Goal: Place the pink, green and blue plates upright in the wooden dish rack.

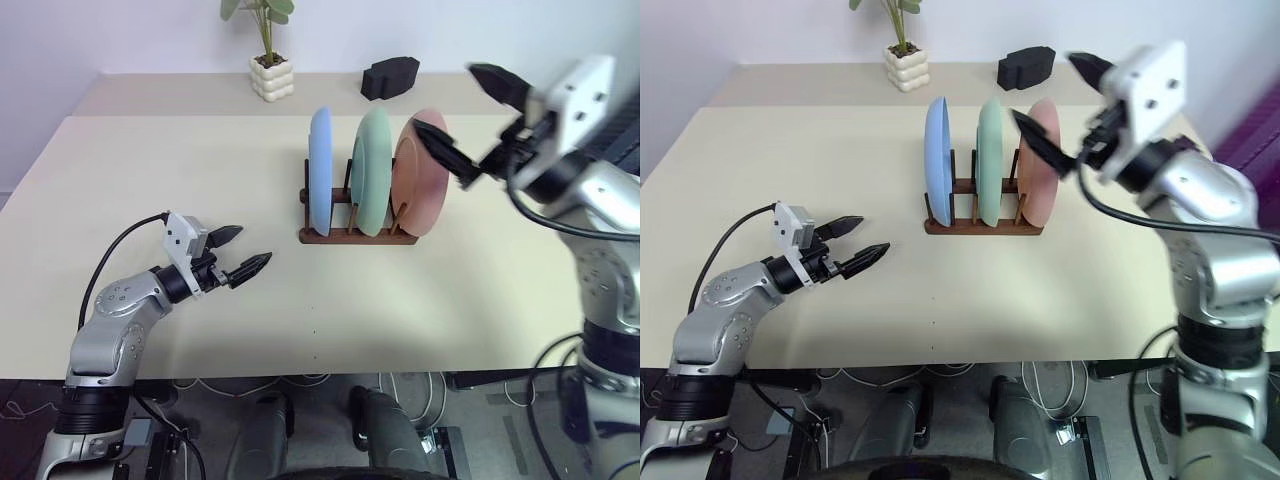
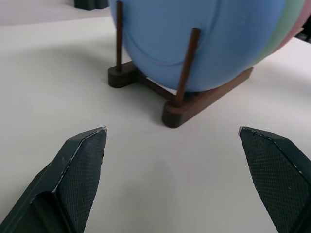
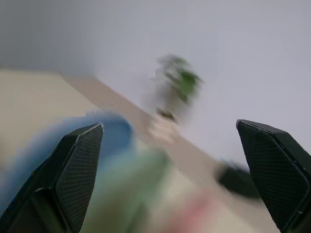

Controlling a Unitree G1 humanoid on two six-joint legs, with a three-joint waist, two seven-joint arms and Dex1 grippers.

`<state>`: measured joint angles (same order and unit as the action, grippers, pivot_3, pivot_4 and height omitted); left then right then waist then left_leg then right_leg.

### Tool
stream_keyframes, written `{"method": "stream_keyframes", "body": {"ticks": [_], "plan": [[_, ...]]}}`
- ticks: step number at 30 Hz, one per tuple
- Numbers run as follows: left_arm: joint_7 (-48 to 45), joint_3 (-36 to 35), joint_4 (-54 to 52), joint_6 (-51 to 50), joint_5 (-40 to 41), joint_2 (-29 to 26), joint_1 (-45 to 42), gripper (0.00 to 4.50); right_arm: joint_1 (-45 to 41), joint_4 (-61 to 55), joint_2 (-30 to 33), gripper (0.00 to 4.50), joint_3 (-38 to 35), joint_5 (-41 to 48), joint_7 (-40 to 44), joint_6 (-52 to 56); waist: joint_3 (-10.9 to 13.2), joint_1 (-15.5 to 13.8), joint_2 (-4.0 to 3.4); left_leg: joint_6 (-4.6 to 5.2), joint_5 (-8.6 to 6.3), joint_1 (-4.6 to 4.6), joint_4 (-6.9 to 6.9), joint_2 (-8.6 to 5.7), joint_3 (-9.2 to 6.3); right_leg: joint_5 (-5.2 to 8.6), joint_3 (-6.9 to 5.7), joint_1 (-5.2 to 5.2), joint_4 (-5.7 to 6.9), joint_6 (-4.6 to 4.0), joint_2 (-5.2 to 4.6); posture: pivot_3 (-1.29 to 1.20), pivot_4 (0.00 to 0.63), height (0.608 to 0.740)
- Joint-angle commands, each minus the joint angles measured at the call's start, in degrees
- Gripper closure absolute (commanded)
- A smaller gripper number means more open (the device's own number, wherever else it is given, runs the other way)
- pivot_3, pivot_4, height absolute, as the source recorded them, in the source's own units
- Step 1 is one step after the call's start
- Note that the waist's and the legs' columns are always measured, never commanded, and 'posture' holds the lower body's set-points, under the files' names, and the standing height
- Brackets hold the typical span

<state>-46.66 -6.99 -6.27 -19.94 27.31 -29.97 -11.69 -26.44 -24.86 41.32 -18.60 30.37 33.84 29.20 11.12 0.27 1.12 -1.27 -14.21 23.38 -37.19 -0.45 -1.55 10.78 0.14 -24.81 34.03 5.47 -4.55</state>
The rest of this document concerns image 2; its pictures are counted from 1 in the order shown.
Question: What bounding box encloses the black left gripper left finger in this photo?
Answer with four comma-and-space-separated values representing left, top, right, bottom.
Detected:
0, 126, 108, 233

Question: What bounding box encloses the green plate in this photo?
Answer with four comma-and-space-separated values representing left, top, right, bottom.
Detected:
251, 0, 306, 66

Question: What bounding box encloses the red plate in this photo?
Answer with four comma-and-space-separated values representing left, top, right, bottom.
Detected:
277, 0, 311, 51

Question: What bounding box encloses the blue plate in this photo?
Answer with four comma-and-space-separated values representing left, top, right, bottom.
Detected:
107, 0, 285, 93

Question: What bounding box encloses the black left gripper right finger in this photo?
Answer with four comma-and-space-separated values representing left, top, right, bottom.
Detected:
238, 126, 311, 233

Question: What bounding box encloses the dark green box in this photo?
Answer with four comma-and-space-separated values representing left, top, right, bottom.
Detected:
73, 0, 110, 11

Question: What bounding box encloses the dark wooden dish rack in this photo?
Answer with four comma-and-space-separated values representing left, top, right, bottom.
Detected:
107, 0, 254, 129

